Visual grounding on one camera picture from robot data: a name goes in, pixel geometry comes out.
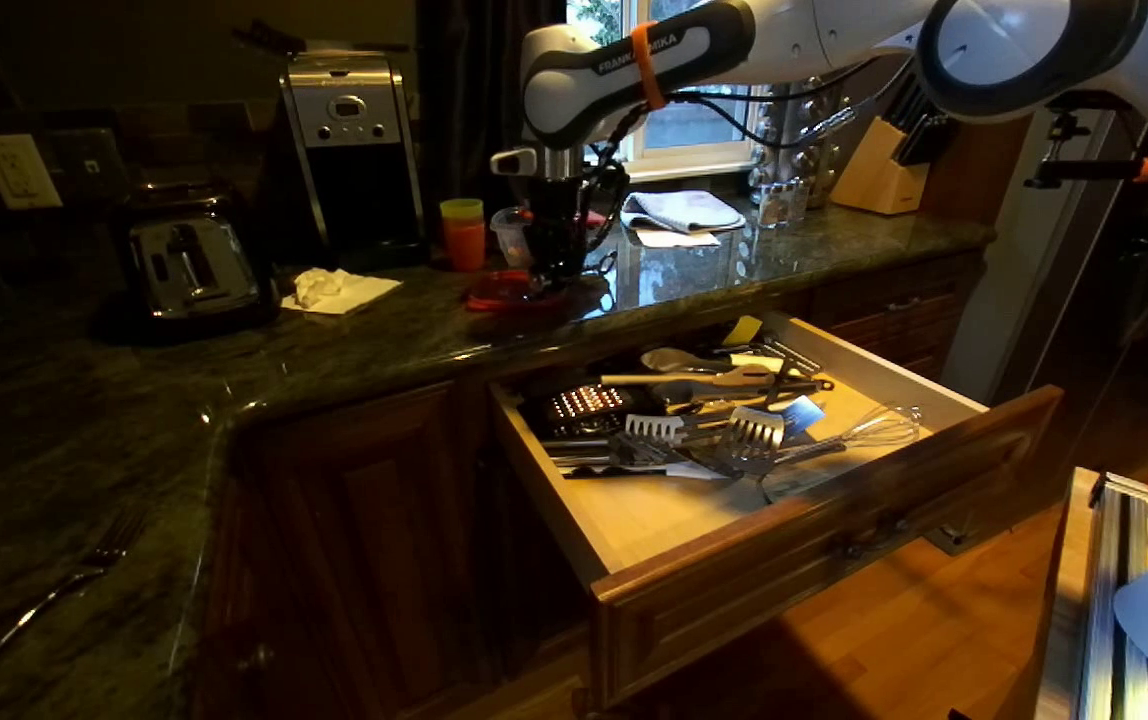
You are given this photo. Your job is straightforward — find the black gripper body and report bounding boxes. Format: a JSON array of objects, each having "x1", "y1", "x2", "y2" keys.
[{"x1": 487, "y1": 144, "x2": 629, "y2": 285}]

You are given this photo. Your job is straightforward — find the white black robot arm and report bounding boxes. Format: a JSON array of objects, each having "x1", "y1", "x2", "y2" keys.
[{"x1": 517, "y1": 0, "x2": 1148, "y2": 278}]

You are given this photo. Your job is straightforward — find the open wooden drawer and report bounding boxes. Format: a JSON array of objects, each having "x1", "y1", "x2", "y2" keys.
[{"x1": 490, "y1": 317, "x2": 1059, "y2": 710}]

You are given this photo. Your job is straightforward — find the white papers on counter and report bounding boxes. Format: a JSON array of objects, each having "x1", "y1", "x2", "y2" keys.
[{"x1": 621, "y1": 189, "x2": 743, "y2": 246}]

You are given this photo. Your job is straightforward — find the orange green plastic cup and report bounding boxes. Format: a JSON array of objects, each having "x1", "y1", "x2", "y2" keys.
[{"x1": 441, "y1": 196, "x2": 487, "y2": 270}]

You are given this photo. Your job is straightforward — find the metal potato masher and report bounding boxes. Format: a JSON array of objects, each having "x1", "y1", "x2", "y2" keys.
[{"x1": 547, "y1": 385, "x2": 629, "y2": 433}]

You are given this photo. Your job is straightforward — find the silver black coffee maker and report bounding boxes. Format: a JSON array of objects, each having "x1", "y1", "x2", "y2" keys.
[{"x1": 281, "y1": 45, "x2": 423, "y2": 266}]

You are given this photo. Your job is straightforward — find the white folded napkin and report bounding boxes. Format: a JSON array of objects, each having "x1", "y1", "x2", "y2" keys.
[{"x1": 282, "y1": 266, "x2": 397, "y2": 317}]

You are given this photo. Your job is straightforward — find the wooden knife block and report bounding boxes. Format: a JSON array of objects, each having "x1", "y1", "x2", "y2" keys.
[{"x1": 828, "y1": 121, "x2": 926, "y2": 214}]

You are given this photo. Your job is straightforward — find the black toaster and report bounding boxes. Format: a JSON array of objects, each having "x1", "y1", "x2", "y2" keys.
[{"x1": 118, "y1": 196, "x2": 265, "y2": 324}]

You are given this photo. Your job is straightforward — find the wooden lower cabinet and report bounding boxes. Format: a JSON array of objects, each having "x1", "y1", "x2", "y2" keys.
[{"x1": 196, "y1": 376, "x2": 507, "y2": 720}]

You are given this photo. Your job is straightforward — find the white wall outlet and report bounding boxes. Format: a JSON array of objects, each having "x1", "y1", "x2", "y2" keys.
[{"x1": 0, "y1": 131, "x2": 61, "y2": 213}]

